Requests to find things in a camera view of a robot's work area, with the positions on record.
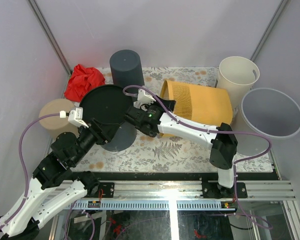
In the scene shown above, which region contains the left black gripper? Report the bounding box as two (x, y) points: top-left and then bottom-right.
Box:
(72, 118), (122, 167)

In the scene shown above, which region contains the large dark navy bin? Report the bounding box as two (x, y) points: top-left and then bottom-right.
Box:
(79, 84), (137, 152)

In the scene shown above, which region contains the yellow mesh basket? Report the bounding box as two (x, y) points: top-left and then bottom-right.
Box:
(159, 79), (233, 126)

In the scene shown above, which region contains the beige bin with black rim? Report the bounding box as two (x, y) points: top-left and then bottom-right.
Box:
(39, 98), (79, 140)

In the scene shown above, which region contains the slate blue tapered bin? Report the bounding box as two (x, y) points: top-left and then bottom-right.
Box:
(109, 49), (145, 88)

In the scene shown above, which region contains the cream white bin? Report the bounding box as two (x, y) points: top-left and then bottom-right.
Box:
(216, 56), (260, 109)

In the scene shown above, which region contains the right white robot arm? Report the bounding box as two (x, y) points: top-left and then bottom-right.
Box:
(124, 98), (238, 198)

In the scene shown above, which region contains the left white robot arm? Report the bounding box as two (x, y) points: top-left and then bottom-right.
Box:
(0, 119), (120, 240)

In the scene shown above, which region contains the floral patterned table mat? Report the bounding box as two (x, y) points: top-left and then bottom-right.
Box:
(49, 66), (275, 173)

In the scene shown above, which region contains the crumpled red cloth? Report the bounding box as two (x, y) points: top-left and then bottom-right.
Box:
(64, 64), (106, 102)

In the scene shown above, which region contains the translucent grey bin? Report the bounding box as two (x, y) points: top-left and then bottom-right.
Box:
(231, 87), (300, 152)

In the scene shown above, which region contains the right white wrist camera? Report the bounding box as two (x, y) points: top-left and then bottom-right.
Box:
(133, 89), (156, 109)

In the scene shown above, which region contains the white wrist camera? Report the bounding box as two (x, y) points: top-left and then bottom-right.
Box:
(133, 89), (156, 109)
(59, 107), (89, 128)

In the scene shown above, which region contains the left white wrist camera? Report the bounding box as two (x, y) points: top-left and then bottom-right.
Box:
(59, 107), (89, 128)

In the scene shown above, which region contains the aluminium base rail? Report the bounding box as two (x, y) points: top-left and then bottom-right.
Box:
(66, 180), (296, 211)

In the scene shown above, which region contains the left aluminium frame post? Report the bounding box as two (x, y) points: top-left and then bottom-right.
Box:
(27, 0), (73, 76)

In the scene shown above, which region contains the aluminium frame post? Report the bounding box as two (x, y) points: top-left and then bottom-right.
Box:
(27, 0), (73, 76)
(250, 0), (291, 62)

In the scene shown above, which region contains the right aluminium frame post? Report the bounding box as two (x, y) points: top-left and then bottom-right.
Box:
(250, 0), (291, 62)

